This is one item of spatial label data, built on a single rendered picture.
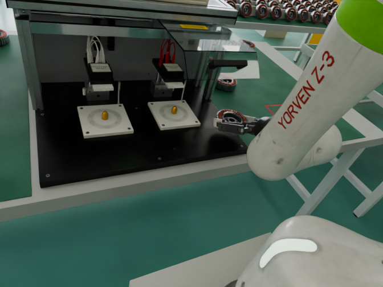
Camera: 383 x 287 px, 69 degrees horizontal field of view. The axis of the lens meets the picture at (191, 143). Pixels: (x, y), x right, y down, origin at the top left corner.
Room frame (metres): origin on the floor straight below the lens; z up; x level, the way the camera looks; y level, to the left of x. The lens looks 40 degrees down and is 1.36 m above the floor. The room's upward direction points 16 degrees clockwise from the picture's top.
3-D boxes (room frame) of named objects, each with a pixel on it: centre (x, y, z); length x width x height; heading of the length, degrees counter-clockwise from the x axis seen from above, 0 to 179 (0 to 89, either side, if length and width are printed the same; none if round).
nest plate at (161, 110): (0.83, 0.09, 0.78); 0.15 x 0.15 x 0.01; 34
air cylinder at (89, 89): (0.82, 0.37, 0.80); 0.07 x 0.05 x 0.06; 124
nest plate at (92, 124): (0.70, 0.29, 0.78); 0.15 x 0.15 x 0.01; 34
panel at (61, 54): (0.97, 0.33, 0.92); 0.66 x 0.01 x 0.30; 124
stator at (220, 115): (0.81, -0.11, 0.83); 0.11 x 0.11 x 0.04
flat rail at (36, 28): (0.85, 0.25, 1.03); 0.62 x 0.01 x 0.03; 124
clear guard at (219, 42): (0.87, 0.04, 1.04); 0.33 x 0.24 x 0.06; 34
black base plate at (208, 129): (0.78, 0.20, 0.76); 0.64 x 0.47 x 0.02; 124
